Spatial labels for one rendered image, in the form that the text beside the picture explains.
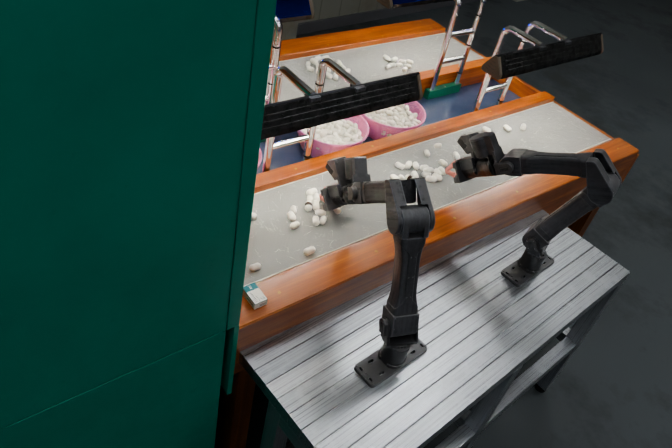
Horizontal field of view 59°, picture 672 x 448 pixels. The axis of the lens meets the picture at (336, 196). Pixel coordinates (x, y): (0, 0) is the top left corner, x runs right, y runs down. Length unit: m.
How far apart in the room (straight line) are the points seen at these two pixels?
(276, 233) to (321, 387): 0.45
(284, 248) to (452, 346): 0.51
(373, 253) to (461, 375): 0.38
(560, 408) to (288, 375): 1.35
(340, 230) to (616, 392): 1.45
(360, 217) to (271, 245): 0.30
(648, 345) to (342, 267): 1.76
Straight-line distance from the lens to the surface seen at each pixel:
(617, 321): 3.01
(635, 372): 2.85
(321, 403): 1.43
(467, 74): 2.77
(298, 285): 1.51
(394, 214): 1.32
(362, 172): 1.60
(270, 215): 1.71
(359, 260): 1.60
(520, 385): 2.10
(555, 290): 1.91
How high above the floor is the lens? 1.88
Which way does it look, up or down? 39 degrees down
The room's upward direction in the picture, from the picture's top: 13 degrees clockwise
